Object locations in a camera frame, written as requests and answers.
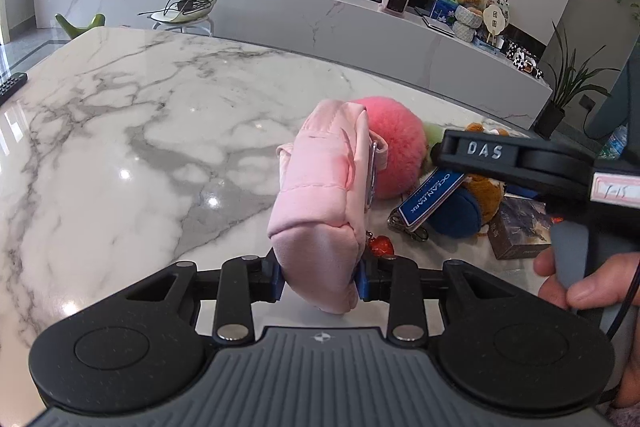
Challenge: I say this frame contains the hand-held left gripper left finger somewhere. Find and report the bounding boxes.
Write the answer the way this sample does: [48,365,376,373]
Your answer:
[125,255,282,342]

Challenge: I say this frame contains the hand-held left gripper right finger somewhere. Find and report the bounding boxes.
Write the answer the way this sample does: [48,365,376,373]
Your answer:
[355,256,507,342]

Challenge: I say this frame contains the pink fabric pouch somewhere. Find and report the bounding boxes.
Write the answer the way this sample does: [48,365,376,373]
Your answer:
[266,99,390,316]

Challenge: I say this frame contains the person's right forearm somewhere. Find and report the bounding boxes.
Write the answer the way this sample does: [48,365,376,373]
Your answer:
[607,354,640,427]

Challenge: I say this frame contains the person's right hand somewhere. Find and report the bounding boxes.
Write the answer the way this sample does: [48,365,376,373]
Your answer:
[532,251,640,312]

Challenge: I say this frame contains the red heart charm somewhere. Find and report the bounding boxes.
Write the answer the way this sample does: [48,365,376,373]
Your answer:
[369,231,397,259]

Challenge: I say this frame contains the printed cardboard box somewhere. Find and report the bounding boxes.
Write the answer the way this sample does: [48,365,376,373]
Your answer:
[486,194,563,261]

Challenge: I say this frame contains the clear water bottle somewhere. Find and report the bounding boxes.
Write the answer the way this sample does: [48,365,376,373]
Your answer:
[599,124,629,161]

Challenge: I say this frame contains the potted green plant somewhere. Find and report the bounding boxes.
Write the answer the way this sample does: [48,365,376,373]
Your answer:
[534,21,612,139]

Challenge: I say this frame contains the brown plush toy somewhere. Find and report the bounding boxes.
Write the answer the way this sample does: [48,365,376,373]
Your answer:
[429,122,511,239]

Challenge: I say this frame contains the grey chair backrest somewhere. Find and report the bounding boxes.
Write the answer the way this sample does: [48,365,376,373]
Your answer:
[585,56,640,144]

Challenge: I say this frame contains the cow pattern ornament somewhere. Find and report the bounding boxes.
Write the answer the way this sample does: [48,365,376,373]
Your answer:
[504,36,545,81]

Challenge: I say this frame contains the green plush piece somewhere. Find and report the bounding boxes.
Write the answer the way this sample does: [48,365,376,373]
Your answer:
[423,122,444,170]

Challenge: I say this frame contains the pink fluffy pompom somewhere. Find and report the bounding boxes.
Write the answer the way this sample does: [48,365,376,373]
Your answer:
[352,96,430,201]

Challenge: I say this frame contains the round paper fan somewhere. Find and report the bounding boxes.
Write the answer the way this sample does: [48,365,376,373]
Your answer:
[482,0,511,45]

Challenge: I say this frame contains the marble tv cabinet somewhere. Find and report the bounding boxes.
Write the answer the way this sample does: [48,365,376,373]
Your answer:
[33,0,554,119]

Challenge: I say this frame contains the white round stool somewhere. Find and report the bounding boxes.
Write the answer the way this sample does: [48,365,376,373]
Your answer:
[139,0,221,35]

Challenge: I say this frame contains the green chair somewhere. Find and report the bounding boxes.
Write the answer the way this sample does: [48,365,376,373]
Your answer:
[54,12,107,40]

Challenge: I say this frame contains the black remote control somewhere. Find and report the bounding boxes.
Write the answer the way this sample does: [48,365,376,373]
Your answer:
[0,72,29,106]

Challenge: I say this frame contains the blue tag keychain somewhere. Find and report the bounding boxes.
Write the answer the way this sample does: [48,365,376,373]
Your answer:
[387,170,467,242]

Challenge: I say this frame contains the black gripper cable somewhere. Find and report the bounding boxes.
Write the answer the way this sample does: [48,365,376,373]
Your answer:
[606,256,640,342]

